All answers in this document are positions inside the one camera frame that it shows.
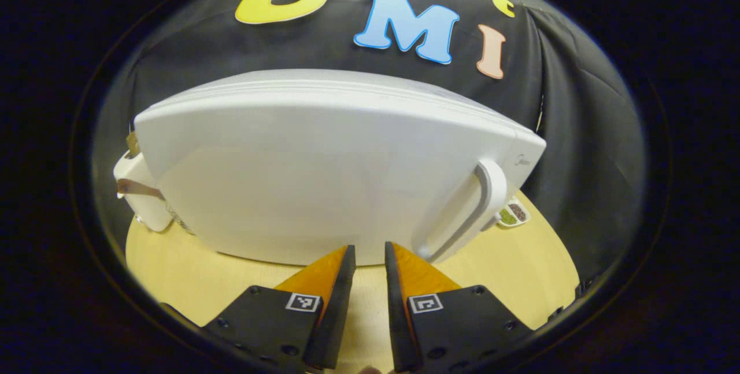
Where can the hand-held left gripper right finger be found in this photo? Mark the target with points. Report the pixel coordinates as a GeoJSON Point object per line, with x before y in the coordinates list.
{"type": "Point", "coordinates": [399, 322]}

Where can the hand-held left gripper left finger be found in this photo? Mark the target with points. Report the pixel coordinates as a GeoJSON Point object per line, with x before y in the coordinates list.
{"type": "Point", "coordinates": [335, 316]}

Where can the white microwave oven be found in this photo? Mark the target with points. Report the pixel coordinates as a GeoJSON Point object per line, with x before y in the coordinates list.
{"type": "Point", "coordinates": [318, 177]}

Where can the white divided dish with grains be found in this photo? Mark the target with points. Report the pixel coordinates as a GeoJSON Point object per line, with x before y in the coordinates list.
{"type": "Point", "coordinates": [513, 213]}

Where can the black backdrop cloth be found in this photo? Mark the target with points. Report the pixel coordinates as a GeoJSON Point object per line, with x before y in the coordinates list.
{"type": "Point", "coordinates": [578, 131]}

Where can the brown block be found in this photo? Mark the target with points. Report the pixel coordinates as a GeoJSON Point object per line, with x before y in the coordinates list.
{"type": "Point", "coordinates": [133, 143]}

